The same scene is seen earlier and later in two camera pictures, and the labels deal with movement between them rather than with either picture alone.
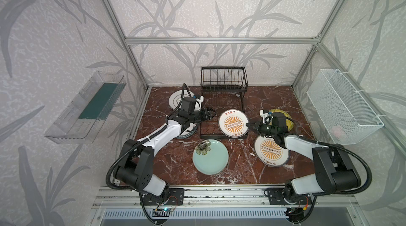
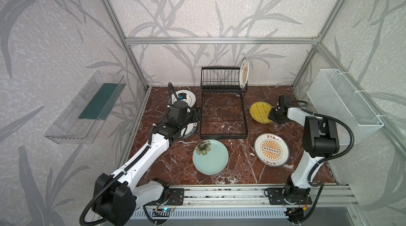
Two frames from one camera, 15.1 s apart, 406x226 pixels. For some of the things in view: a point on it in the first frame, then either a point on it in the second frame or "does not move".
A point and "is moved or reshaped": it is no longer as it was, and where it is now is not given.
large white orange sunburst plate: (270, 152) does not move
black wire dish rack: (222, 88) does not move
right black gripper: (257, 127) -> (271, 116)
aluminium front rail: (122, 197) does not move
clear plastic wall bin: (80, 122) does not move
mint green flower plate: (210, 156) does not move
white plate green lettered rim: (191, 129) does not move
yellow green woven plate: (289, 124) is moved or reshaped
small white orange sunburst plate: (232, 123) -> (243, 73)
